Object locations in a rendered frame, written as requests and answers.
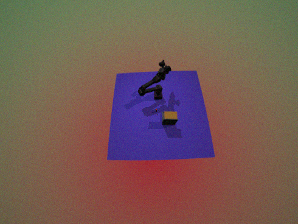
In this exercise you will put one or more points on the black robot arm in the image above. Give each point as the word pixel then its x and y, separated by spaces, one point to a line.
pixel 158 88

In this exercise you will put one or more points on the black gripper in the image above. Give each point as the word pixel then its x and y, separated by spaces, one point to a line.
pixel 162 64

